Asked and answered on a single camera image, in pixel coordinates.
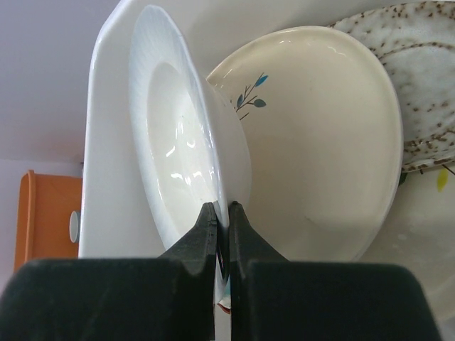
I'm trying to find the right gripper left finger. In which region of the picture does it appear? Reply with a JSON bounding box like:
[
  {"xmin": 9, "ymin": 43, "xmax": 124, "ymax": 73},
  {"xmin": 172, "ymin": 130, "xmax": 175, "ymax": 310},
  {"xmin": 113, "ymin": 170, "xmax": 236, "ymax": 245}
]
[{"xmin": 1, "ymin": 203, "xmax": 218, "ymax": 340}]

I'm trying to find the cream and blue leaf plate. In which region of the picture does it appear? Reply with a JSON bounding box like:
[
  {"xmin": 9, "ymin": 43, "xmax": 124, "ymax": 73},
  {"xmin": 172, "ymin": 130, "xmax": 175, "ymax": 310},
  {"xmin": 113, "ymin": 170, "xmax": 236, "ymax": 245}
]
[{"xmin": 208, "ymin": 26, "xmax": 403, "ymax": 261}]

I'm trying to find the grey ceramic cup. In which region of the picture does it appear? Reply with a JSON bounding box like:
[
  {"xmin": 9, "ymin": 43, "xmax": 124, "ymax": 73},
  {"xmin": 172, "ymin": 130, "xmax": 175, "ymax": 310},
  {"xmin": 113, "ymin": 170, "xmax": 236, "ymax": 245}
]
[{"xmin": 68, "ymin": 211, "xmax": 81, "ymax": 243}]

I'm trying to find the cream plate with leaf sprig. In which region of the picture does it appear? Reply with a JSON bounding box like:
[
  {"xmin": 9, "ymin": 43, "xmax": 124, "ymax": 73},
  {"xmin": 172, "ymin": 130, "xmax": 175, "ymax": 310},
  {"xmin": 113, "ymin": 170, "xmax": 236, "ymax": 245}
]
[{"xmin": 361, "ymin": 164, "xmax": 454, "ymax": 320}]

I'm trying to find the orange plastic bin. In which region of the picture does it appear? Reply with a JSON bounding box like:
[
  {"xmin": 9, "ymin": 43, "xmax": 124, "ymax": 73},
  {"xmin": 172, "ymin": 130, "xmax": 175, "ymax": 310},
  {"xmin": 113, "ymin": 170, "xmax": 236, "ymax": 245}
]
[{"xmin": 14, "ymin": 170, "xmax": 82, "ymax": 271}]

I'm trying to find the white plastic bin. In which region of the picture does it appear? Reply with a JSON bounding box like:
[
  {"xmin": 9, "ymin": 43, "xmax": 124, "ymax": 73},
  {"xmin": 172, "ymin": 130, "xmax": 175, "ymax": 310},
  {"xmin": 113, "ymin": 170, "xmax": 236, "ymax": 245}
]
[{"xmin": 77, "ymin": 0, "xmax": 455, "ymax": 341}]

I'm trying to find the white ribbed deep plate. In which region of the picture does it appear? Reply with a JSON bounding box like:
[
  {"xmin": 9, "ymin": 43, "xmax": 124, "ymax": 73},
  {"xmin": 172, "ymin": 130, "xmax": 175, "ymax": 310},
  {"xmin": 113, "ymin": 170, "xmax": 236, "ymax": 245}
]
[{"xmin": 129, "ymin": 5, "xmax": 252, "ymax": 308}]

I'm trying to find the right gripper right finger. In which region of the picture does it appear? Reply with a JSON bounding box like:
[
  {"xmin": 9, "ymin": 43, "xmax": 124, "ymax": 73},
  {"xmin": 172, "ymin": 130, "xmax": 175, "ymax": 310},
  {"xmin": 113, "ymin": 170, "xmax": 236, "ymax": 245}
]
[{"xmin": 229, "ymin": 202, "xmax": 441, "ymax": 340}]

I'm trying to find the small speckled ceramic saucer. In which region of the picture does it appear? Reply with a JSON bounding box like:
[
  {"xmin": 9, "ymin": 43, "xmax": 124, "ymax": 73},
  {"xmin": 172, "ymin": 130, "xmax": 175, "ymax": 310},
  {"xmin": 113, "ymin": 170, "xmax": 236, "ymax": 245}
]
[{"xmin": 331, "ymin": 1, "xmax": 454, "ymax": 173}]

